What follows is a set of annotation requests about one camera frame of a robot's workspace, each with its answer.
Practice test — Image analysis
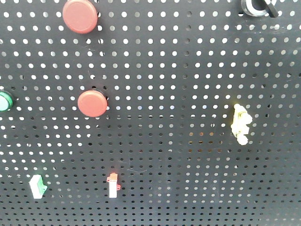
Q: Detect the red mushroom button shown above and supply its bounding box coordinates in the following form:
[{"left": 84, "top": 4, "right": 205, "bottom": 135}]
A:
[
  {"left": 62, "top": 0, "right": 98, "bottom": 34},
  {"left": 77, "top": 89, "right": 108, "bottom": 117}
]

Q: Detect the lower red mushroom button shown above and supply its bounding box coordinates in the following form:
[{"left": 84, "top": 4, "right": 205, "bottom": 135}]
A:
[{"left": 77, "top": 89, "right": 108, "bottom": 117}]

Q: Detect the green white rocker switch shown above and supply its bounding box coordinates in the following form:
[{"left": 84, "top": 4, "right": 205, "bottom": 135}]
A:
[{"left": 29, "top": 175, "right": 48, "bottom": 199}]

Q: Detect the yellow toggle switch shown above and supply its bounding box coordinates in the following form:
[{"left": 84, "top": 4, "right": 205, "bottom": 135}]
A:
[{"left": 230, "top": 104, "right": 253, "bottom": 145}]

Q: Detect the green round push button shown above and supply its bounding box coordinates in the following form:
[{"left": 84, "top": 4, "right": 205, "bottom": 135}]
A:
[{"left": 0, "top": 91, "right": 14, "bottom": 112}]

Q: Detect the red white rocker switch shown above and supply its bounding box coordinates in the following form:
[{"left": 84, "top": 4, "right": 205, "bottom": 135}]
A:
[{"left": 106, "top": 173, "right": 121, "bottom": 198}]

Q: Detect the upper red mushroom button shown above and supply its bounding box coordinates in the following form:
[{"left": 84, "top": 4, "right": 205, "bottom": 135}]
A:
[{"left": 62, "top": 0, "right": 98, "bottom": 34}]

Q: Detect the black white rotary knob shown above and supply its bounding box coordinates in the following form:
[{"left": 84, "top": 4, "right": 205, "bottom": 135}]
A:
[{"left": 241, "top": 0, "right": 278, "bottom": 18}]

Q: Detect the black perforated pegboard panel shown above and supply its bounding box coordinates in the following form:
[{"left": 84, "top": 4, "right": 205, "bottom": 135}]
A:
[{"left": 0, "top": 0, "right": 301, "bottom": 226}]

